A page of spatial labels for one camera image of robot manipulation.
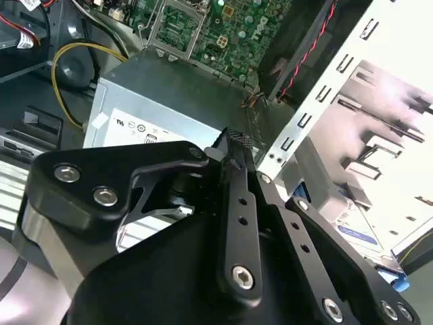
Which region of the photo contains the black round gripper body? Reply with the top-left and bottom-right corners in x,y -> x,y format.
66,208 -> 321,325

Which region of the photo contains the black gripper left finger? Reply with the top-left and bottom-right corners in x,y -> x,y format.
13,127 -> 265,301

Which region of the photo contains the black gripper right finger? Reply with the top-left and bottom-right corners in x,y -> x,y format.
256,171 -> 422,325

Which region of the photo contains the hard disk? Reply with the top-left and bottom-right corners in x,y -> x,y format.
292,182 -> 412,294

